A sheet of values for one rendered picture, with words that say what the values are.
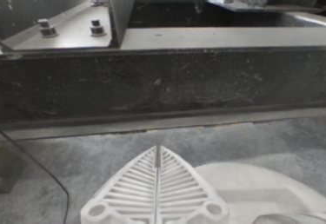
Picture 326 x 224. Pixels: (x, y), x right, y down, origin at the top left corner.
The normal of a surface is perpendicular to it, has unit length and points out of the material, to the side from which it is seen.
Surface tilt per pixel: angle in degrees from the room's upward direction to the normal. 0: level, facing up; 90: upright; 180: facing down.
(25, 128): 0
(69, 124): 0
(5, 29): 83
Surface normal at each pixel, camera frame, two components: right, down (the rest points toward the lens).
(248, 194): 0.02, 0.41
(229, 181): 0.01, -0.71
